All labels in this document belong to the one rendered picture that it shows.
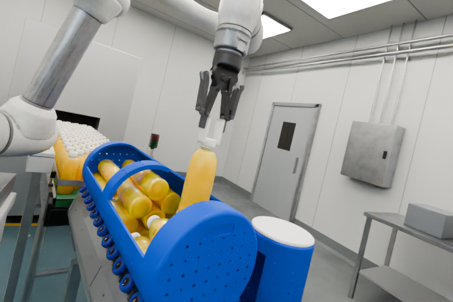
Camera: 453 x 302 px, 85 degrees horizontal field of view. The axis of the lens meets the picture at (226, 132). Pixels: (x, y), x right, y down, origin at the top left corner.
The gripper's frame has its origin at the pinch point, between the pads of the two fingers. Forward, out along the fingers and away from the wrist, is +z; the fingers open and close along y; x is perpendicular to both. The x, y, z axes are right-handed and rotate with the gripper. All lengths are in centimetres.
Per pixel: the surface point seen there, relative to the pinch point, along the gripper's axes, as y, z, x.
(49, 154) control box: -25, 30, 93
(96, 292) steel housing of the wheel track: -12, 54, 21
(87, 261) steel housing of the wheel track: -12, 54, 36
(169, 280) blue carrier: -9.7, 30.2, -11.5
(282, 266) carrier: 49, 45, 2
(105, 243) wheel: -10, 44, 29
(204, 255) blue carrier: -2.5, 26.2, -11.7
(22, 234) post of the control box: -28, 74, 102
